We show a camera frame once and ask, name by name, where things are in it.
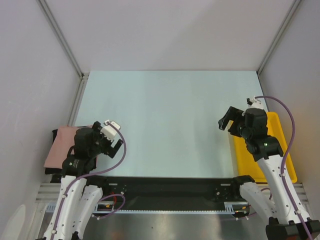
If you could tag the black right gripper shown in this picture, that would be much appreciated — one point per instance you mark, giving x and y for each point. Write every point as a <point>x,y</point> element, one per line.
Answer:
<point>234,114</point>

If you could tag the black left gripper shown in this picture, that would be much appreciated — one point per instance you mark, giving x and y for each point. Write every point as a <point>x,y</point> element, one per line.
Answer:
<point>109,150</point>

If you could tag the pink t shirt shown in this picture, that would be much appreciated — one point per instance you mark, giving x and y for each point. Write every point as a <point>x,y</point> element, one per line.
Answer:
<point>61,145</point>

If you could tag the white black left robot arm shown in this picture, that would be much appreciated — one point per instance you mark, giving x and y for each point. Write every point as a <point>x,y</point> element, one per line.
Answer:
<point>81,189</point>

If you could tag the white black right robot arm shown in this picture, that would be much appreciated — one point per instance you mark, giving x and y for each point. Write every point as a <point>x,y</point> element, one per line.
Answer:
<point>284,216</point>

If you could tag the yellow plastic tray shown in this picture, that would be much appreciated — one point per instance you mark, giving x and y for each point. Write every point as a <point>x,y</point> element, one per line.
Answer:
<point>245,161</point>

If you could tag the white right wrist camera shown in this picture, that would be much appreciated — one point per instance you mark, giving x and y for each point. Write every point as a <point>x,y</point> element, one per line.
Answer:
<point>254,103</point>

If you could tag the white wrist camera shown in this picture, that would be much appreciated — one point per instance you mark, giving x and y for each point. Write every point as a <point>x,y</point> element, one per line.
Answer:
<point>110,129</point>
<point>254,103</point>

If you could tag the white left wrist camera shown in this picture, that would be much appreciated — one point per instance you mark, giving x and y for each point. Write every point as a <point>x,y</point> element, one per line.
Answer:
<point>110,129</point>

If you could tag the aluminium frame rail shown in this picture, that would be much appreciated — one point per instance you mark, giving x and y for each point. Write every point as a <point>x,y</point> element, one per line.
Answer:
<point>49,192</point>

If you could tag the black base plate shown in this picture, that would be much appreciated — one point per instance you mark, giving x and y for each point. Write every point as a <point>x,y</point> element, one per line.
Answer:
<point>171,193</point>

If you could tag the white slotted cable duct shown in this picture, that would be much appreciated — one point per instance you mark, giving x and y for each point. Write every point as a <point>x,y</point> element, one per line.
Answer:
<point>226,208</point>

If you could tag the right aluminium corner post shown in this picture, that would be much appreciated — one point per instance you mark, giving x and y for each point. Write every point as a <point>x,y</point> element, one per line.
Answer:
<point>279,34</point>

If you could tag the aluminium corner post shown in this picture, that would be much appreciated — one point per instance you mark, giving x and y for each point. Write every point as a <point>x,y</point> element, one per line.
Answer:
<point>279,34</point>
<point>52,22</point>

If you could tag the left aluminium corner post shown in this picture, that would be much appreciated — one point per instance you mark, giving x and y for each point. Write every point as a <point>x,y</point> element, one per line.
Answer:
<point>52,22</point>

